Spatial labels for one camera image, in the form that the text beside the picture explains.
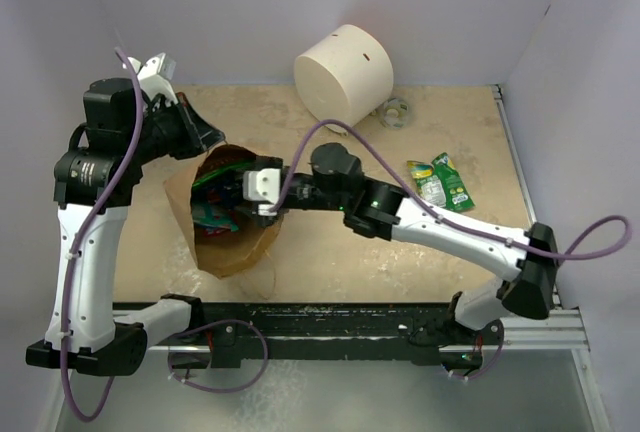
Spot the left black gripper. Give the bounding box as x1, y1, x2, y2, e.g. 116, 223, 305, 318
126, 92, 226, 165

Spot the brown paper bag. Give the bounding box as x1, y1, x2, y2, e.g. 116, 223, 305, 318
164, 144, 281, 300

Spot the small yellow green snack packet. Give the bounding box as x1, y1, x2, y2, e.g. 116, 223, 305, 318
407, 160, 446, 208

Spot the large green chips bag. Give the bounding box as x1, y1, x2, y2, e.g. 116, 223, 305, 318
191, 160, 255, 189

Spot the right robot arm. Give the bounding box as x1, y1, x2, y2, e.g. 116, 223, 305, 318
242, 143, 558, 345

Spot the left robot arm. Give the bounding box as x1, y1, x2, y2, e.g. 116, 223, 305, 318
25, 77, 225, 377

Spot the teal snack packet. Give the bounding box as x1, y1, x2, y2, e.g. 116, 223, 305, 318
191, 202, 239, 236

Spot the white cylindrical container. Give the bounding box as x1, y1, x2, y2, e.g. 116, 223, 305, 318
293, 24, 394, 126

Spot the clear tape roll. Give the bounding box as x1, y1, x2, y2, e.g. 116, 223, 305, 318
376, 98, 413, 130

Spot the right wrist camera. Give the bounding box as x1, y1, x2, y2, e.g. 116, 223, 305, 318
243, 168, 282, 217

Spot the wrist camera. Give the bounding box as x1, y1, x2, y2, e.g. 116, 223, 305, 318
243, 168, 282, 217
121, 53, 177, 103

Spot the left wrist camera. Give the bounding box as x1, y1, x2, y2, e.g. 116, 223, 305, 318
121, 53, 177, 103

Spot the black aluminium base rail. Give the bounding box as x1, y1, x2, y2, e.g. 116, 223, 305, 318
148, 302, 588, 374

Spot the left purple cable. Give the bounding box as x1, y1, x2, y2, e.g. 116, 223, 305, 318
58, 46, 146, 423

